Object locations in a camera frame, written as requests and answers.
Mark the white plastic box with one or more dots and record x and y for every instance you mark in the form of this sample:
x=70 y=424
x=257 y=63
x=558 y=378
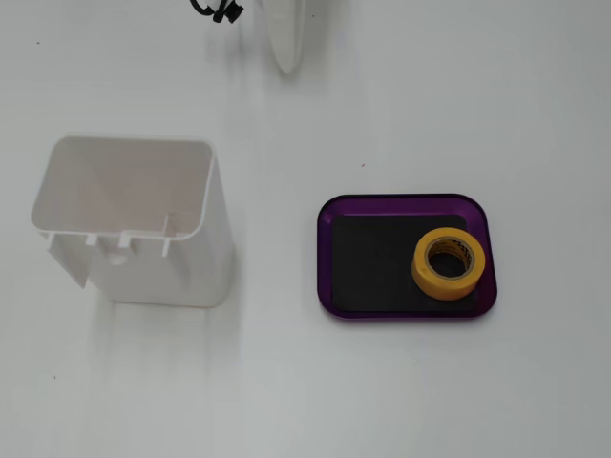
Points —
x=157 y=272

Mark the purple metal tray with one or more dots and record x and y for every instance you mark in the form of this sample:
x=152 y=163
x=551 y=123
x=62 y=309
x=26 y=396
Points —
x=406 y=205

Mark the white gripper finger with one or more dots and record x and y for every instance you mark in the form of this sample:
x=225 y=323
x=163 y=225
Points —
x=286 y=38

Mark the black tray mat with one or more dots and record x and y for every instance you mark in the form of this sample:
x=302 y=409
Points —
x=372 y=267

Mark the yellow tape roll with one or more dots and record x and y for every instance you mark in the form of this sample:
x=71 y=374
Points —
x=429 y=286

